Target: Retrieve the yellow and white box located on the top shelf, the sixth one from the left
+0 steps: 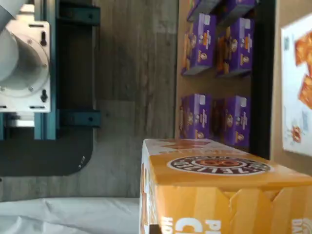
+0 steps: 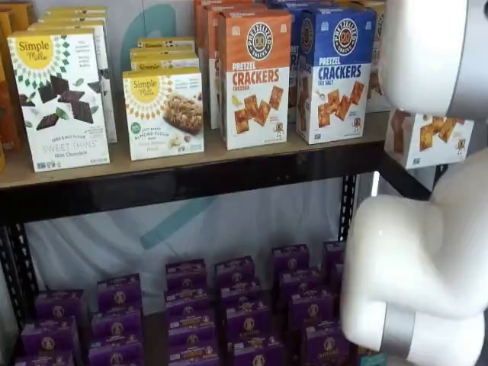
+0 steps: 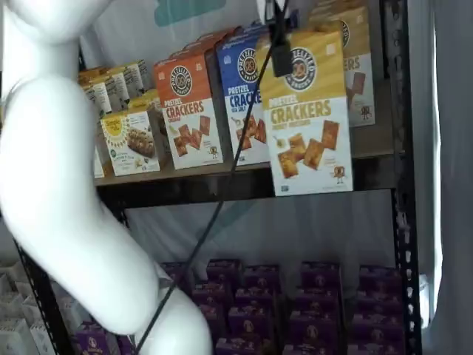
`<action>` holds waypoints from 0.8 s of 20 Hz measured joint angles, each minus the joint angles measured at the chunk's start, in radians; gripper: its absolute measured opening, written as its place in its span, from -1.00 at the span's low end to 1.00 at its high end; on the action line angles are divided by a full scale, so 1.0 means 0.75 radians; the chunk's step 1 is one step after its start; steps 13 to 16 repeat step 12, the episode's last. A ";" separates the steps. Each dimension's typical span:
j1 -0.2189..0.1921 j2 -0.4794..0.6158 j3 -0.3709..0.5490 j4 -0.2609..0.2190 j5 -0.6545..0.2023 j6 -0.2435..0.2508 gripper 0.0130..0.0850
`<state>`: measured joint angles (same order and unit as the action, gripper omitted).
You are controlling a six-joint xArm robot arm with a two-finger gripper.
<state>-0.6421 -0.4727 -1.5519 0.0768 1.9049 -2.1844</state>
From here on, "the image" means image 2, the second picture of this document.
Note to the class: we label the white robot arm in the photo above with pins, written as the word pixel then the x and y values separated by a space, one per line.
pixel 411 248

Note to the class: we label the wooden shelf board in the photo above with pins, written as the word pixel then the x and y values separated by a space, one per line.
pixel 213 158

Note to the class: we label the orange white pretzel cracker box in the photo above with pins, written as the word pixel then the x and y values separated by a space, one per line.
pixel 198 57
pixel 255 95
pixel 211 76

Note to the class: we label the almond flour bar box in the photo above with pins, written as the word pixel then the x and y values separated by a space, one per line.
pixel 164 61
pixel 164 122
pixel 167 43

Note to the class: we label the blue white pretzel cracker box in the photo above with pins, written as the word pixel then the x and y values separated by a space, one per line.
pixel 335 95
pixel 282 4
pixel 295 76

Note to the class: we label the mint chocolate sweet thins box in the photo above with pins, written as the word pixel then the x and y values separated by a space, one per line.
pixel 108 95
pixel 57 114
pixel 76 17
pixel 76 8

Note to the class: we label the purple teal Annie's box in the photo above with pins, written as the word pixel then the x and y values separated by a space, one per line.
pixel 371 360

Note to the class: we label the orange snack box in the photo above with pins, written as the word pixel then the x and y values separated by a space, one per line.
pixel 23 15

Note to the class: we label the white backdrop with teal logo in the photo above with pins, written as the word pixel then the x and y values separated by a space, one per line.
pixel 114 248

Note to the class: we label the purple snack boxes group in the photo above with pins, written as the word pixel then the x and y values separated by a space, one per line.
pixel 154 343

